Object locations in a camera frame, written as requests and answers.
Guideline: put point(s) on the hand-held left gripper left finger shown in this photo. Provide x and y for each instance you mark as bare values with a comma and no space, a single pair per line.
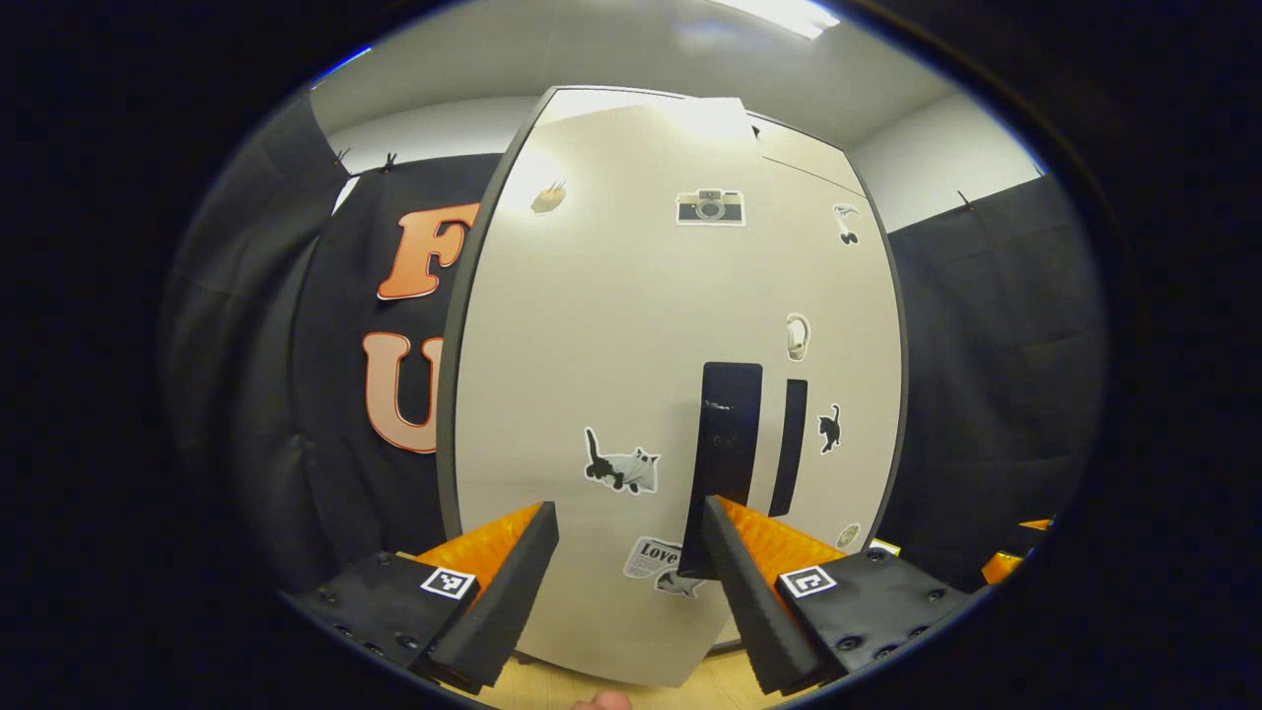
513,582

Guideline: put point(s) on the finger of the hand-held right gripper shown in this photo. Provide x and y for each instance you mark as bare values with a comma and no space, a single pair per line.
1035,528
1001,567

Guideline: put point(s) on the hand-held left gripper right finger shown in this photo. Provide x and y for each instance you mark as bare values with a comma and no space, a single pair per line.
749,592

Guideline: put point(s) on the white grey shoe cabinet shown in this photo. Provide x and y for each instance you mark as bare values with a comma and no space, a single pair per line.
446,414

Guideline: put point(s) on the white shoe cabinet door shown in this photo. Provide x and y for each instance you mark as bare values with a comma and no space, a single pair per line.
592,345
848,316

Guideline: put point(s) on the ceiling light panel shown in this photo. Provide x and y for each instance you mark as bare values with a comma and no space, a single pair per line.
779,12

